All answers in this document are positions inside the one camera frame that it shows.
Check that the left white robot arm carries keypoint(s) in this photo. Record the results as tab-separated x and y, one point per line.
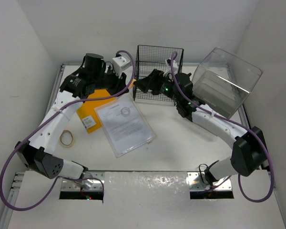
37	151

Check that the aluminium table frame rail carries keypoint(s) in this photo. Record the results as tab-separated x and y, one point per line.
18	177

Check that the orange pastel highlighter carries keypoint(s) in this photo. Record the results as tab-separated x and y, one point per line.
132	84

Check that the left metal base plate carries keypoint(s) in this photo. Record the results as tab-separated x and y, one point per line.
92	181

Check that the orange plastic folder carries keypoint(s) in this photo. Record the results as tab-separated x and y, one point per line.
88	115

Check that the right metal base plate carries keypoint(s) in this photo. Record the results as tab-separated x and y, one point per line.
198	183

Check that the beige masking tape roll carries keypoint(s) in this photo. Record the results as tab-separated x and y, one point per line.
66	139

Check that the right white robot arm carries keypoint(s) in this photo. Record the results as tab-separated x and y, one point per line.
247	154

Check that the metal base plate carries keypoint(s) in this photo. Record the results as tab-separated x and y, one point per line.
198	183
92	181

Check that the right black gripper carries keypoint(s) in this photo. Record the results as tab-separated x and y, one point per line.
149	82

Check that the clear plastic drawer organizer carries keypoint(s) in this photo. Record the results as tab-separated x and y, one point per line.
223	80

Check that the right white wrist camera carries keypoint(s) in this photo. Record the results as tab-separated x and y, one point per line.
171	64

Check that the clear document sleeve with paper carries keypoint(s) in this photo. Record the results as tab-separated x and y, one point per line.
124	134

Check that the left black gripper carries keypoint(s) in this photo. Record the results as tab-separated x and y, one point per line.
121	84

